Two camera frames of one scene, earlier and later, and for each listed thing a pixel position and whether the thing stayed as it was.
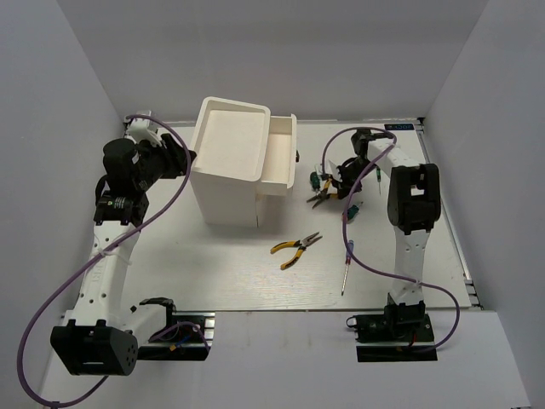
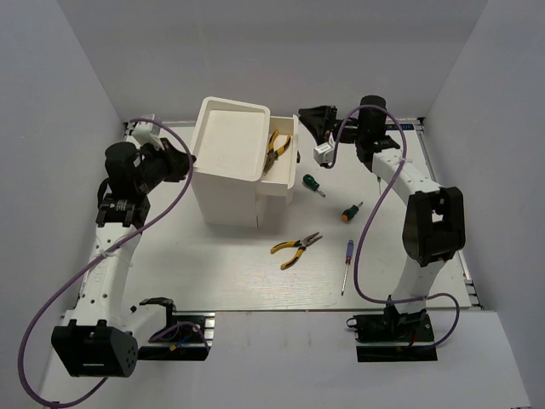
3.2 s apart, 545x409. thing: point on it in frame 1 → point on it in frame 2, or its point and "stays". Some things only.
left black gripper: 175,156 stays
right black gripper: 345,187 → 316,118
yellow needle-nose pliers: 323,195 → 272,155
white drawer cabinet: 232,156 stays
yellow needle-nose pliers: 301,245 stays
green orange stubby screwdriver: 352,211 stays
